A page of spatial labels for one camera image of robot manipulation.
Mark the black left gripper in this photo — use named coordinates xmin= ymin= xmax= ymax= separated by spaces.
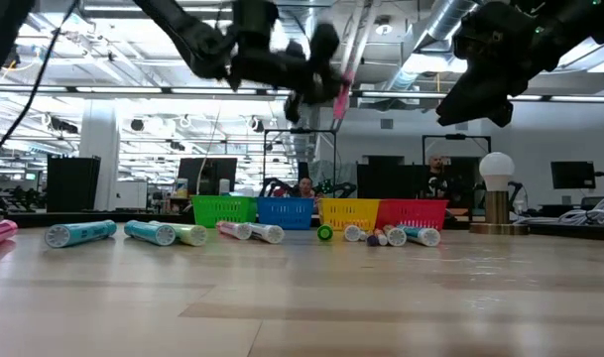
xmin=226 ymin=0 xmax=353 ymax=125

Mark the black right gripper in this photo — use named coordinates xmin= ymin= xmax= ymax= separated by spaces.
xmin=435 ymin=4 xmax=550 ymax=128

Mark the light green highlighter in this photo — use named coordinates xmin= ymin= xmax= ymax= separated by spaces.
xmin=150 ymin=220 xmax=209 ymax=248

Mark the blue highlighter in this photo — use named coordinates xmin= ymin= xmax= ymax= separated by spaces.
xmin=123 ymin=219 xmax=178 ymax=248
xmin=44 ymin=219 xmax=119 ymax=249

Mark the white bulb brass lamp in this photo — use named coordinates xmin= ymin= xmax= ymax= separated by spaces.
xmin=468 ymin=151 xmax=530 ymax=236

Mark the person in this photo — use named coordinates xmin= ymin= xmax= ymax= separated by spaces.
xmin=297 ymin=176 xmax=316 ymax=199
xmin=424 ymin=154 xmax=452 ymax=200

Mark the ceiling light strip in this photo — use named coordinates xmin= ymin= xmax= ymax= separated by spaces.
xmin=0 ymin=84 xmax=604 ymax=103

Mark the black partition screen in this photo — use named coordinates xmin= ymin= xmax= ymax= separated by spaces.
xmin=356 ymin=155 xmax=481 ymax=200

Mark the red plastic basket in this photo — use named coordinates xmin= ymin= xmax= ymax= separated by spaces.
xmin=375 ymin=198 xmax=450 ymax=232

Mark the black computer monitor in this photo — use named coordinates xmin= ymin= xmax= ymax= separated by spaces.
xmin=550 ymin=161 xmax=597 ymax=190
xmin=177 ymin=157 xmax=239 ymax=196

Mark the yellow plastic basket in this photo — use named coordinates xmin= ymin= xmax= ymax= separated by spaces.
xmin=318 ymin=197 xmax=383 ymax=232

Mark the blue plastic basket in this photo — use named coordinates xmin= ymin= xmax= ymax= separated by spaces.
xmin=255 ymin=196 xmax=315 ymax=231

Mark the dark blue cap whiteboard marker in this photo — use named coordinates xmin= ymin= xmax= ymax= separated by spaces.
xmin=243 ymin=221 xmax=286 ymax=245

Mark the green plastic basket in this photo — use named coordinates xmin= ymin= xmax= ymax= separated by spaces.
xmin=190 ymin=194 xmax=259 ymax=229

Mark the white cabinet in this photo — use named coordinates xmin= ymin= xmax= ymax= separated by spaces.
xmin=113 ymin=178 xmax=150 ymax=211

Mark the black cabinet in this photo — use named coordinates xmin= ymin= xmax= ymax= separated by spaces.
xmin=46 ymin=155 xmax=102 ymax=213

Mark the black robot station frame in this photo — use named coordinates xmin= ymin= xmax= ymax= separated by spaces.
xmin=262 ymin=127 xmax=339 ymax=198
xmin=421 ymin=133 xmax=493 ymax=168

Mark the white cable bundle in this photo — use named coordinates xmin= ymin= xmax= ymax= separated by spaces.
xmin=512 ymin=193 xmax=604 ymax=227

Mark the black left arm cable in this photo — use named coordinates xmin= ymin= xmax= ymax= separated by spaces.
xmin=0 ymin=0 xmax=80 ymax=170

